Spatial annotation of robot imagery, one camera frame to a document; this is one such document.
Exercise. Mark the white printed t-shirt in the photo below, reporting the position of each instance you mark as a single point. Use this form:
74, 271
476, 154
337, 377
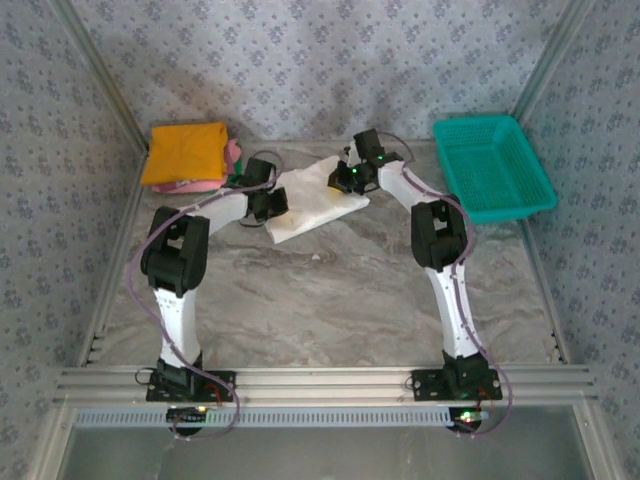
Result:
310, 200

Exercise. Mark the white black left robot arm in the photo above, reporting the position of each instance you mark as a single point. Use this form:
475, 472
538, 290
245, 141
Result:
180, 320

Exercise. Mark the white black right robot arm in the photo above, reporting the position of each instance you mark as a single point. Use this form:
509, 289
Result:
455, 310

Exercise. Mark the green t-shirt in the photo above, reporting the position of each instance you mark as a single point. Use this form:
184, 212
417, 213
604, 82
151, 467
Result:
236, 172

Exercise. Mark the orange t-shirt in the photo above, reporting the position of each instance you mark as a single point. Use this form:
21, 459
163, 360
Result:
185, 155

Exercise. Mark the teal plastic mesh basket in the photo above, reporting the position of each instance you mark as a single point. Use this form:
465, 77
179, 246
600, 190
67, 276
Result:
490, 165

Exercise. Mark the small circuit board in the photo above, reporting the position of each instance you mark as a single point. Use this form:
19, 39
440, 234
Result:
469, 416
187, 414

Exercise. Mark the aluminium side rail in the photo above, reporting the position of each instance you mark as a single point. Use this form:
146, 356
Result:
542, 290
112, 270

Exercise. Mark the aluminium mounting rail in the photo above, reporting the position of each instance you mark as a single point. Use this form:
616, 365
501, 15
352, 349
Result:
320, 385

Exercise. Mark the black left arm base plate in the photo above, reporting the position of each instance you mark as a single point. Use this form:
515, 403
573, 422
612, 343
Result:
222, 387

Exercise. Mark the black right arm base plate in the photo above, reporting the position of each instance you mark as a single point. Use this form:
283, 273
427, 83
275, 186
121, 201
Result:
427, 387

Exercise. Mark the aluminium corner post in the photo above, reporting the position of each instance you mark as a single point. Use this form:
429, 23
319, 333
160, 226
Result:
550, 55
100, 70

